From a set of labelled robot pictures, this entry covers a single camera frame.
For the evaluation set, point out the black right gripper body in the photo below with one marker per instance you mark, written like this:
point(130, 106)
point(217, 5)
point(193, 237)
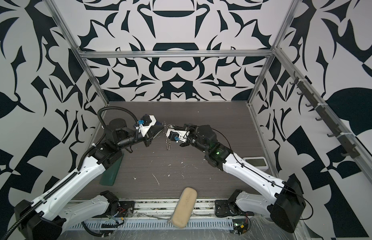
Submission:
point(193, 128)

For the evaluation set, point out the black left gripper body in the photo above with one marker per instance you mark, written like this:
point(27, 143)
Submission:
point(145, 138)

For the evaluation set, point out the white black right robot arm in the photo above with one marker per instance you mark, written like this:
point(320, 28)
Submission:
point(280, 200)

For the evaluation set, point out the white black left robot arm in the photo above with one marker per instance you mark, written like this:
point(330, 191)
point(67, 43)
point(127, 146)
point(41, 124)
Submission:
point(46, 217)

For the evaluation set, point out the green case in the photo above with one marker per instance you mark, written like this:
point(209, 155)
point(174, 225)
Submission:
point(109, 176)

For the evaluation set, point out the white digital scale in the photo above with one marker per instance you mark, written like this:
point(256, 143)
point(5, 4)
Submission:
point(258, 162)

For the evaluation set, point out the beige oblong pouch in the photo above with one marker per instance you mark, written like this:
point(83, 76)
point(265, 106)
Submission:
point(184, 208)

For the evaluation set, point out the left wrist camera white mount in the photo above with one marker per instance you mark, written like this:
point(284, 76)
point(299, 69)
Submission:
point(145, 123)

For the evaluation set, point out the perforated white cable tray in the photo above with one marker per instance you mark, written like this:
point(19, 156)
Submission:
point(134, 225)

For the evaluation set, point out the black wall hook rail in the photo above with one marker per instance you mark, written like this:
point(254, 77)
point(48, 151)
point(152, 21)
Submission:
point(327, 115)

